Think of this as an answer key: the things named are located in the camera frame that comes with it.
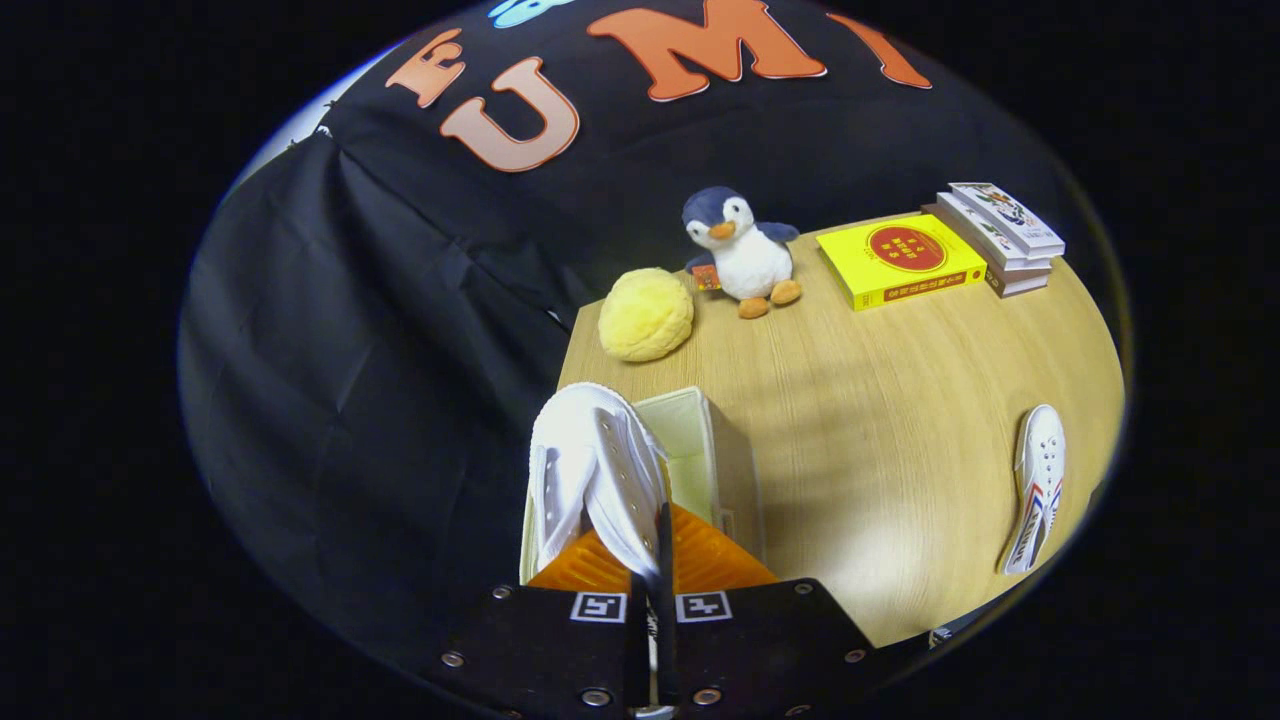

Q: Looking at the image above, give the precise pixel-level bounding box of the yellow round plush toy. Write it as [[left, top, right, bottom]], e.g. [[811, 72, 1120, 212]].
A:
[[598, 267, 695, 363]]

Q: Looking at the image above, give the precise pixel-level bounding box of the black backdrop cloth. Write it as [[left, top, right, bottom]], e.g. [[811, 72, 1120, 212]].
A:
[[180, 0, 1111, 681]]

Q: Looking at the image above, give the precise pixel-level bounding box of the yellow book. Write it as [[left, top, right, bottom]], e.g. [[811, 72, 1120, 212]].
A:
[[816, 213, 989, 313]]

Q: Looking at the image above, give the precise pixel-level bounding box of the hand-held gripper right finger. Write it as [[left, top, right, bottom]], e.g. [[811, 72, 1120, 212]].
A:
[[655, 500, 881, 720]]

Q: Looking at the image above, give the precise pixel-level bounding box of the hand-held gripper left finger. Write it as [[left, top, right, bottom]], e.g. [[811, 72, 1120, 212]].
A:
[[420, 530, 656, 720]]

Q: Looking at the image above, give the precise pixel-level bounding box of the thin white book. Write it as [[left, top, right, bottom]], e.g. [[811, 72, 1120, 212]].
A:
[[935, 192, 1053, 273]]

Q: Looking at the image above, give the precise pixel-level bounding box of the penguin plush toy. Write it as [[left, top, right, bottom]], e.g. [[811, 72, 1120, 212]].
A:
[[682, 186, 804, 320]]

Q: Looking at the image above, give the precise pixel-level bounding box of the beige fabric storage box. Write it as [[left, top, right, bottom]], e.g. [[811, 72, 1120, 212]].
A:
[[518, 387, 767, 586]]

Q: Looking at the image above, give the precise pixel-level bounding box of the brown cover book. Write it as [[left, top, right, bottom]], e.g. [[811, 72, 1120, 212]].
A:
[[922, 203, 1051, 299]]

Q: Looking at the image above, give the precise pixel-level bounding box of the white striped canvas shoe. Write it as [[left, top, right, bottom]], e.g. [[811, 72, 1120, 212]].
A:
[[528, 382, 669, 581], [1002, 404, 1067, 577]]

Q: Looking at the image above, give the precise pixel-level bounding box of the illustrated white book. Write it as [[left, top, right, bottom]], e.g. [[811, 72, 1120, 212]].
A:
[[948, 182, 1067, 261]]

